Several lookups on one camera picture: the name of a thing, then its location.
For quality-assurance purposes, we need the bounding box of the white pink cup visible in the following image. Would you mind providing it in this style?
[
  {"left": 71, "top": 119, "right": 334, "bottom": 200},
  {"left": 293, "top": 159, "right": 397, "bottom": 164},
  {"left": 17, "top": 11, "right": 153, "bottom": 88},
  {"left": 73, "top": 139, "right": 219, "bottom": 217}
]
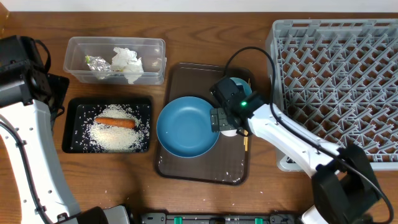
[{"left": 221, "top": 129, "right": 237, "bottom": 137}]

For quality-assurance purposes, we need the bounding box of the light blue bowl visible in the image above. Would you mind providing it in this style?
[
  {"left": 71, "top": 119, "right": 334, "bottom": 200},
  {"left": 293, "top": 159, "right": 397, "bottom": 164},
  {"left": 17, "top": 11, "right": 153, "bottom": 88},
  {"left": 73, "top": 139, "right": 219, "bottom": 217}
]
[{"left": 230, "top": 77, "right": 252, "bottom": 96}]

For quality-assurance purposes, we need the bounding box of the wooden chopstick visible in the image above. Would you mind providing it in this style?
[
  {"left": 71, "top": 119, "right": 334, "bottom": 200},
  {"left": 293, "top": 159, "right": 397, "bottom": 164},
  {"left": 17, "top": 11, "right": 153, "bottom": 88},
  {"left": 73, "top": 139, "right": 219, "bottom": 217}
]
[{"left": 244, "top": 78, "right": 251, "bottom": 152}]

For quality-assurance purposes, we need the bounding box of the dark blue plate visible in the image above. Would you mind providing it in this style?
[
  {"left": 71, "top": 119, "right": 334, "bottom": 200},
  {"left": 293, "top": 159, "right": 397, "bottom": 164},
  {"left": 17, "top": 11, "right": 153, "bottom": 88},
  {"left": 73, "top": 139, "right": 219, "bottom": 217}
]
[{"left": 156, "top": 96, "right": 220, "bottom": 158}]

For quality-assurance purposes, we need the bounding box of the yellow foil snack wrapper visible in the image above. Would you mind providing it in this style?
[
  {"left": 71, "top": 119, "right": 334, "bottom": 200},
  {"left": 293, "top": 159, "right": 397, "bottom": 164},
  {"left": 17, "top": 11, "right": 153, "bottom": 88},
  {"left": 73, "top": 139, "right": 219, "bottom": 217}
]
[{"left": 85, "top": 55, "right": 111, "bottom": 80}]

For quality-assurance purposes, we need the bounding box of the orange carrot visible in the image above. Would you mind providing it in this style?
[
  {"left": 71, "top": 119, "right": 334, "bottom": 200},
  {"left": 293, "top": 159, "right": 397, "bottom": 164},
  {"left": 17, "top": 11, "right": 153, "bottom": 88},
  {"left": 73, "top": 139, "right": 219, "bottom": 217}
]
[{"left": 95, "top": 117, "right": 136, "bottom": 129}]

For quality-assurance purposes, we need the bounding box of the pile of white rice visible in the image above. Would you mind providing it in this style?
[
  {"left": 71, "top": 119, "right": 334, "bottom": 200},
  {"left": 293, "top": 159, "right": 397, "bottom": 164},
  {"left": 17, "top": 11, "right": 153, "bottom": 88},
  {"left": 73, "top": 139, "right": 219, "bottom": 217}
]
[{"left": 72, "top": 104, "right": 150, "bottom": 153}]

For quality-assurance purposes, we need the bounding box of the white tissue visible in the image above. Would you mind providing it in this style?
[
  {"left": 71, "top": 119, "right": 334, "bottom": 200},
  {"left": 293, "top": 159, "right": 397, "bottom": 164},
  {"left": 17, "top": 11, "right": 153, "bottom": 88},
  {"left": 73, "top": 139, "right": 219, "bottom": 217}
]
[{"left": 111, "top": 47, "right": 144, "bottom": 84}]

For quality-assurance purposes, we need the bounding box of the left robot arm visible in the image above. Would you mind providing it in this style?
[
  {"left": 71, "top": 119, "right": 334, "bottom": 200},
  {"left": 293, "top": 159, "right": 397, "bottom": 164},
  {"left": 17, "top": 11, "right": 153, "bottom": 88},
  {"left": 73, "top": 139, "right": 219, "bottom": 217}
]
[{"left": 1, "top": 35, "right": 130, "bottom": 224}]

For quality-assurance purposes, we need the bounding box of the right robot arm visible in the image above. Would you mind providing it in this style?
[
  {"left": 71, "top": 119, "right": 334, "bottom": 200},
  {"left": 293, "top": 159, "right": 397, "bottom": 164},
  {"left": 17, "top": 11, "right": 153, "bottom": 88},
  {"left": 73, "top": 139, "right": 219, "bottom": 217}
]
[{"left": 210, "top": 77, "right": 381, "bottom": 223}]

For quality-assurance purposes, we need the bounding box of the grey dishwasher rack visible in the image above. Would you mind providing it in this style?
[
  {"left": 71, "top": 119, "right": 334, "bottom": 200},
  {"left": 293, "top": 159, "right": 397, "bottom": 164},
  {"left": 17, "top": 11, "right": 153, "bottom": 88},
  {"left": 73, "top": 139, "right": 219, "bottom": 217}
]
[{"left": 266, "top": 19, "right": 397, "bottom": 170}]

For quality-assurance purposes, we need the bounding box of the black rectangular tray bin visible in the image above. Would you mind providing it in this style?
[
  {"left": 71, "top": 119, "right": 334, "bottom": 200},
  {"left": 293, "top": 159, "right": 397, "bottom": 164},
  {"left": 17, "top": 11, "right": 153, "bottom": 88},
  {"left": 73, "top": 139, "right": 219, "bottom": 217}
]
[{"left": 62, "top": 97, "right": 152, "bottom": 153}]

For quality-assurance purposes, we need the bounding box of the brown serving tray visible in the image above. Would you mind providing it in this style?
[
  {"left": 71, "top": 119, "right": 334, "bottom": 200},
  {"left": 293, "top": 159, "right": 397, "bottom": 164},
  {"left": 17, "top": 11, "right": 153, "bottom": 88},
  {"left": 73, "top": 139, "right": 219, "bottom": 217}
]
[{"left": 155, "top": 63, "right": 251, "bottom": 185}]

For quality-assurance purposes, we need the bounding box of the clear plastic bin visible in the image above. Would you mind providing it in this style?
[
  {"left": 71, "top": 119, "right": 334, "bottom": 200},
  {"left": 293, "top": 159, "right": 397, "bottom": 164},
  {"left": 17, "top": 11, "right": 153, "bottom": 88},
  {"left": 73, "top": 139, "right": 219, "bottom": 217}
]
[{"left": 63, "top": 37, "right": 167, "bottom": 85}]

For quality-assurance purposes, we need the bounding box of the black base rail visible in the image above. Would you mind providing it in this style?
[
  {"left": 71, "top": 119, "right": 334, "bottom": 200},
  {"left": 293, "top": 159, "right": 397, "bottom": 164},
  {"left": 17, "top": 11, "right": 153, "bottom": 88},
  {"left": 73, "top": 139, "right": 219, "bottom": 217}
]
[{"left": 135, "top": 212, "right": 300, "bottom": 224}]

